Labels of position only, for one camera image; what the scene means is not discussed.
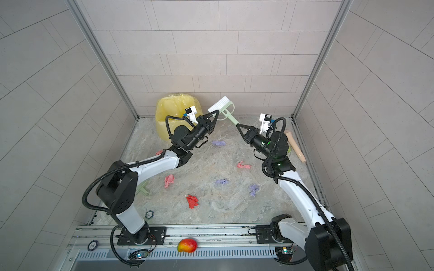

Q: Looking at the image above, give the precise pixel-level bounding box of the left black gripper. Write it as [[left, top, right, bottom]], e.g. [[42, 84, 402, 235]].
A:
[[184, 112, 218, 152]]

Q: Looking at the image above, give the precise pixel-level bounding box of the green white hand brush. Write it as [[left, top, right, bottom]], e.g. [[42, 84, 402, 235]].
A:
[[208, 96, 239, 125]]

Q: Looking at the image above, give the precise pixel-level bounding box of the white bin yellow bag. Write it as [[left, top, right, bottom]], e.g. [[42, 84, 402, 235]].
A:
[[156, 93, 203, 142]]

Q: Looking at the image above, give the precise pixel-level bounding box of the purple paper scrap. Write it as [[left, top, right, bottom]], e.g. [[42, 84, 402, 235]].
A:
[[215, 179, 229, 185], [249, 184, 260, 198], [212, 141, 226, 147]]

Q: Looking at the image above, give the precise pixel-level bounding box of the light green dustpan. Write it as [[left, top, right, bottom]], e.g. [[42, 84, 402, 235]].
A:
[[136, 180, 150, 196]]

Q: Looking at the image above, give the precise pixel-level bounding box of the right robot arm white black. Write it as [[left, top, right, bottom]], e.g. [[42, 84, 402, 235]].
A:
[[236, 117, 354, 271]]

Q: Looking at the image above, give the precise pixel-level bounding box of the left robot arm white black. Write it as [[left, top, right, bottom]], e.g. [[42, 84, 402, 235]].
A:
[[82, 110, 220, 245]]

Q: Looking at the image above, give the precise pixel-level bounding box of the beige wooden rolling pin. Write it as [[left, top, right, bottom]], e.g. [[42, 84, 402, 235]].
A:
[[284, 130, 306, 163]]

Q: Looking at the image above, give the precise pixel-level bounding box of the red paper scrap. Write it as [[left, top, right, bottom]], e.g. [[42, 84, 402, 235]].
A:
[[186, 195, 199, 209]]

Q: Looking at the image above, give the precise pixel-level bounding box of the red yellow mango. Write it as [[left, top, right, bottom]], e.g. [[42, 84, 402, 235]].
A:
[[177, 238, 198, 254]]

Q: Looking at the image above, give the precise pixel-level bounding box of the right circuit board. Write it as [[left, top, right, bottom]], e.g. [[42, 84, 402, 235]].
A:
[[275, 247, 294, 263]]

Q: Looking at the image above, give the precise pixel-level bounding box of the circuit board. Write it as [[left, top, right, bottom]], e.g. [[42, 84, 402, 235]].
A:
[[128, 249, 149, 261], [275, 247, 294, 263]]

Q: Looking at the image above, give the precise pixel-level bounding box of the left circuit board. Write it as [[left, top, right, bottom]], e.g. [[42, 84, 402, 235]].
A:
[[128, 249, 149, 261]]

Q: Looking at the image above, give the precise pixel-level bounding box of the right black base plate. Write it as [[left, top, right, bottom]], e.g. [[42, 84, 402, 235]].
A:
[[254, 224, 281, 244]]

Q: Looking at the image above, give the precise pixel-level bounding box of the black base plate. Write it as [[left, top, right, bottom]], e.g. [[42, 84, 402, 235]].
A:
[[115, 225, 167, 246], [254, 224, 281, 244]]

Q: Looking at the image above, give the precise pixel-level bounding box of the aluminium rail frame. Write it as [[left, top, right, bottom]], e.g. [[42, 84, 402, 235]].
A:
[[59, 221, 305, 271]]

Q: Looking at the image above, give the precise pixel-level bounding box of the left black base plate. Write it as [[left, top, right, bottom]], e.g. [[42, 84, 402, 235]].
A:
[[115, 225, 167, 246]]

